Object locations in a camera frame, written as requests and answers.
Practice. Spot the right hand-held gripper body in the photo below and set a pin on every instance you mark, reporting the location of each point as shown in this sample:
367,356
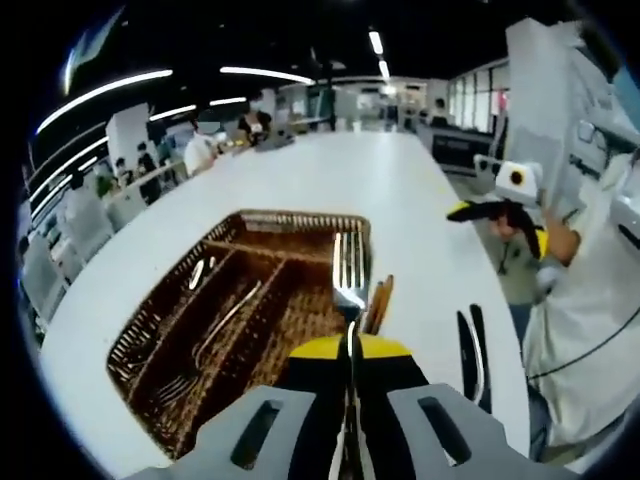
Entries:
520,180

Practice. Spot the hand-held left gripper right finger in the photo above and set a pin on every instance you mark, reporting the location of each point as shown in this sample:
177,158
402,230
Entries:
390,400

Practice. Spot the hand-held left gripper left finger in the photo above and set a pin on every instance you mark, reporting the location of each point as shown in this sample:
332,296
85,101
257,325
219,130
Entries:
315,400

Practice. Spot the silver knife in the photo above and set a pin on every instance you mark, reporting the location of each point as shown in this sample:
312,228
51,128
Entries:
481,350

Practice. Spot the brown wicker storage slots tray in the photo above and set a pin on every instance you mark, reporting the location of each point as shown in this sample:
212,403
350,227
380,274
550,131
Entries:
280,300

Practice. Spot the silver spoon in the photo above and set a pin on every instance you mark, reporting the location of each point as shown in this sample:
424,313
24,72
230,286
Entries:
210,263
197,273

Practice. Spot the dark grey cabinet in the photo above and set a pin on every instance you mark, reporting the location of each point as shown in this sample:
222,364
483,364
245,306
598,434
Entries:
452,145

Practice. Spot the person in white shirt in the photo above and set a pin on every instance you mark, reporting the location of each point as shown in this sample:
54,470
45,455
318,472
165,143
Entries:
590,320

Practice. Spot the white chest-worn device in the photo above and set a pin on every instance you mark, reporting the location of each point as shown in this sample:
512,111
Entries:
627,210

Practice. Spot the person's blue jeans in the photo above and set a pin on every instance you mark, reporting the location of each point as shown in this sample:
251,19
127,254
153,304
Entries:
537,425

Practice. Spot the straight ceiling light strip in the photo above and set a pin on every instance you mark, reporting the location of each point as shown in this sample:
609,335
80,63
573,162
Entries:
375,42
265,74

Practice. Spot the group of white office chairs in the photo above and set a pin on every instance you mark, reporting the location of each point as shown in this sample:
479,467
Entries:
90,225

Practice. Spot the curved ceiling light strip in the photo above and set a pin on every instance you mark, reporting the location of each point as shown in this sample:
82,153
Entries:
100,90

